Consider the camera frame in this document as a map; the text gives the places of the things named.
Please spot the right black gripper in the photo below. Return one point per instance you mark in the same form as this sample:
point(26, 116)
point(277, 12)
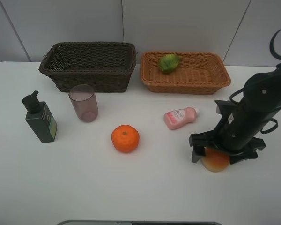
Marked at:
point(234, 133)

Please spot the red yellow peach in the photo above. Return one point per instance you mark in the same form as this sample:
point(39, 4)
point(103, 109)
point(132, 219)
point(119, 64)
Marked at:
point(215, 161)

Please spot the pink lotion bottle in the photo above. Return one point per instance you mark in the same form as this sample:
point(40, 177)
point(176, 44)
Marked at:
point(178, 118)

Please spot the orange tangerine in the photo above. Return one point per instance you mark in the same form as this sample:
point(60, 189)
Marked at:
point(125, 138)

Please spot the green lime fruit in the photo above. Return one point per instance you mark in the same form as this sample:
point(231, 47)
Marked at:
point(168, 63)

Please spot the translucent purple plastic cup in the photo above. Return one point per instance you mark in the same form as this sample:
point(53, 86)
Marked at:
point(83, 99)

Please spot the dark green pump bottle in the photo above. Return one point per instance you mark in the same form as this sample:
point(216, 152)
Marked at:
point(40, 118)

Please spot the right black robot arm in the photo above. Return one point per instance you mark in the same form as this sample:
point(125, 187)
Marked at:
point(262, 93)

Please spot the light orange wicker basket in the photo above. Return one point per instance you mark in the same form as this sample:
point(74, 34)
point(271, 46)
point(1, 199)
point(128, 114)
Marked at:
point(197, 73)

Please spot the dark brown wicker basket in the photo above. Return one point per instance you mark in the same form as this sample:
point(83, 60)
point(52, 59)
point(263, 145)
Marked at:
point(106, 66)

